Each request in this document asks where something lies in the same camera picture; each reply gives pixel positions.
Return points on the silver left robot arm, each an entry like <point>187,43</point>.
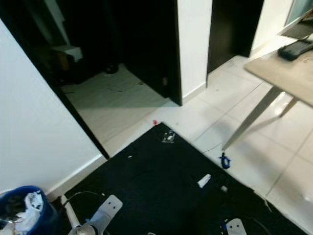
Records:
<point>85,230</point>

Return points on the white crumpled paper trash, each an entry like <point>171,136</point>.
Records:
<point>33,208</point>

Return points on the blue rubbish bin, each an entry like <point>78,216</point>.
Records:
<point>51,215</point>

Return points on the white crumpled trash piece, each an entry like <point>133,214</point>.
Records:
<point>204,180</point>

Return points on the white cardboard box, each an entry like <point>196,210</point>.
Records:
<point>68,52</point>

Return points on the black open door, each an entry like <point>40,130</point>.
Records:
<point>151,46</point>

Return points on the clear plastic wrapper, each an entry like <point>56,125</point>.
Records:
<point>168,137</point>

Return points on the black floor mat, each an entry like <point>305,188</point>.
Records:
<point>166,191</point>

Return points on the small blue plastic object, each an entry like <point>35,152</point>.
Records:
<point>225,161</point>

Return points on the tiny white paper scrap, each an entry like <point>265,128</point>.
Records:
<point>224,188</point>

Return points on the black door panel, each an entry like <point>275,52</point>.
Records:
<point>232,32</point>

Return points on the light wooden table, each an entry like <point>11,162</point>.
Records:
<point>291,73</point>

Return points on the black zip case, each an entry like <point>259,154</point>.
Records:
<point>296,49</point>

